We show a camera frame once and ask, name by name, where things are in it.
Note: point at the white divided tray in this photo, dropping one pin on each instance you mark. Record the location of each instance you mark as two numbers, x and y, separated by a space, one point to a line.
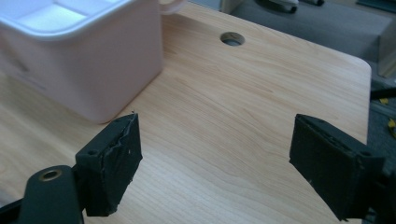
49 18

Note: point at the office chair base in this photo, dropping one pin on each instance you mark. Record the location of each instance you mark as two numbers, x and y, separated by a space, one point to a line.
280 5

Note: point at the yellow black floor tape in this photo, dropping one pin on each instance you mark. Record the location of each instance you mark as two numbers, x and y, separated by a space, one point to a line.
391 126

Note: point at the pink storage box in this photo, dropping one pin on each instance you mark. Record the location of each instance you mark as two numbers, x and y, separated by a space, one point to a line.
102 77

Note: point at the wooden desk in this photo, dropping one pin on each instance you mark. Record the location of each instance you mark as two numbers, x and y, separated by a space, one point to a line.
388 46

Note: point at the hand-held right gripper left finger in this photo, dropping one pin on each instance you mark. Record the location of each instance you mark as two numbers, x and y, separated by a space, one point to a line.
115 168

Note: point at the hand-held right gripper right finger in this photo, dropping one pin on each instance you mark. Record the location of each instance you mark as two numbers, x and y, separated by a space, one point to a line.
330 168

